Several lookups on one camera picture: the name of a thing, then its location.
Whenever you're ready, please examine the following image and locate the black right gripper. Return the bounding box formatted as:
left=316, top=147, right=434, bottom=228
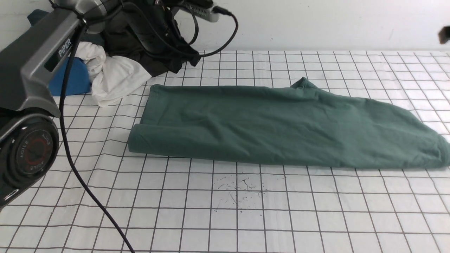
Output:
left=438, top=26, right=450, bottom=44

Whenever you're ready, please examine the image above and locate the green long-sleeve shirt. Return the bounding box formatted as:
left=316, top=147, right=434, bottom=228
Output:
left=128, top=78, right=449, bottom=169

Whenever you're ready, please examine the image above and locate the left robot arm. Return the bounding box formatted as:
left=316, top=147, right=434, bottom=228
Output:
left=0, top=0, right=173, bottom=208

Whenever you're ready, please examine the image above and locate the dark olive shirt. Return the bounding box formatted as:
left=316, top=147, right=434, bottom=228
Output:
left=102, top=0, right=200, bottom=76

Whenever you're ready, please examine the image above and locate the white shirt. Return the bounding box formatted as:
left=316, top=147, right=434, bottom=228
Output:
left=75, top=41, right=152, bottom=108

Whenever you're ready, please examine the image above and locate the blue shirt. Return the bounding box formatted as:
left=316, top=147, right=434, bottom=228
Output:
left=49, top=58, right=91, bottom=97

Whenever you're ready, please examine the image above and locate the white grid table cloth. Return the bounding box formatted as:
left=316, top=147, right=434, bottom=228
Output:
left=0, top=50, right=450, bottom=253

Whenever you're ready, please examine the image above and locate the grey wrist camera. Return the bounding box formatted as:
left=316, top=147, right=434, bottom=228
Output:
left=163, top=0, right=232, bottom=23

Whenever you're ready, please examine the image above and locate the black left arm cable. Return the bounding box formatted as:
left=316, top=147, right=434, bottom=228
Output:
left=58, top=21, right=136, bottom=253

